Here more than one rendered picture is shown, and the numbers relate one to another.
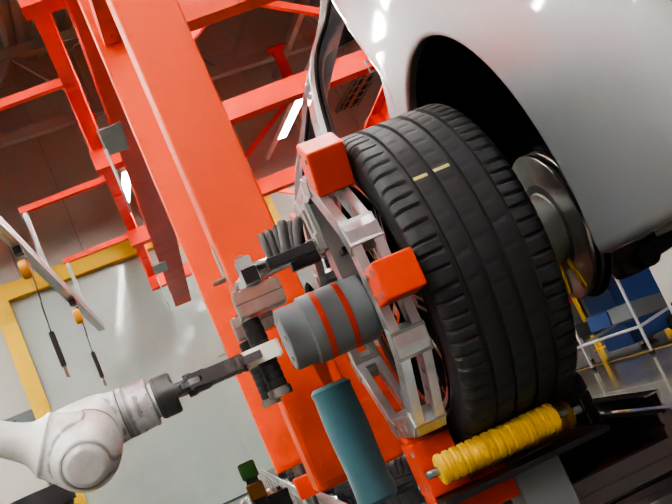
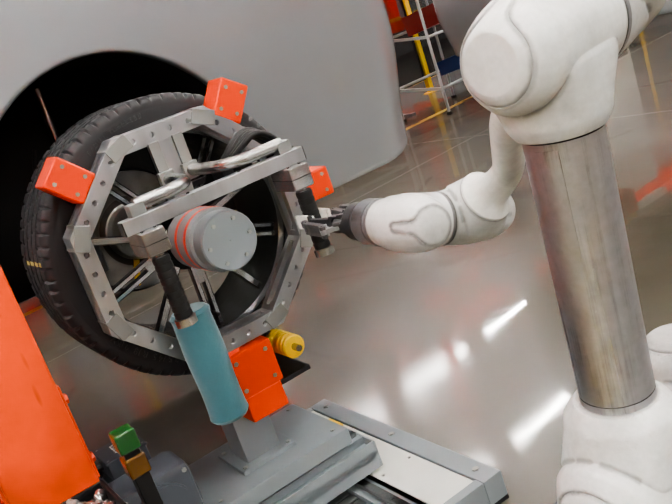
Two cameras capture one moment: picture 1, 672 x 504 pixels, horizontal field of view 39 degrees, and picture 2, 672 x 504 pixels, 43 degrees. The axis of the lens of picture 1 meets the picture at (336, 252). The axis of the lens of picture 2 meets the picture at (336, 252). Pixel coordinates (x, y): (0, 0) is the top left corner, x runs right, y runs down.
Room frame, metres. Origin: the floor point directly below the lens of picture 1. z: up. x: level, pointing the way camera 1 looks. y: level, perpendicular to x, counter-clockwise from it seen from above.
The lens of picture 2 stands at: (2.24, 1.86, 1.22)
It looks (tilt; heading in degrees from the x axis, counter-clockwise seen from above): 15 degrees down; 252
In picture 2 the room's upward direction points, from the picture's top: 19 degrees counter-clockwise
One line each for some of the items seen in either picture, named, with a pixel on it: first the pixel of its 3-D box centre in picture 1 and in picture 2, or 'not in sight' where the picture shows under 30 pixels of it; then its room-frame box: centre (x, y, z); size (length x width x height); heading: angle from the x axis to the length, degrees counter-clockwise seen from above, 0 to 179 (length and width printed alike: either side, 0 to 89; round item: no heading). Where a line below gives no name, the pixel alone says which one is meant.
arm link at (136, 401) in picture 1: (140, 406); (375, 222); (1.67, 0.42, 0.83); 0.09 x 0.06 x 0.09; 11
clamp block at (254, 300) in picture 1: (258, 298); (291, 176); (1.72, 0.16, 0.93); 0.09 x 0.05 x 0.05; 101
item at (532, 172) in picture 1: (544, 229); (135, 230); (2.01, -0.42, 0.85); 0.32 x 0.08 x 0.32; 11
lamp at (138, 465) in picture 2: (256, 490); (135, 463); (2.25, 0.39, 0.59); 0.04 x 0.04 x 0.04; 11
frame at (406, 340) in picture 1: (365, 306); (197, 236); (1.93, -0.01, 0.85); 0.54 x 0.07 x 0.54; 11
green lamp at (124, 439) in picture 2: (247, 470); (124, 439); (2.25, 0.39, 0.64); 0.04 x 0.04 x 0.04; 11
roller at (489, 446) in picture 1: (497, 443); (271, 338); (1.83, -0.13, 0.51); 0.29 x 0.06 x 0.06; 101
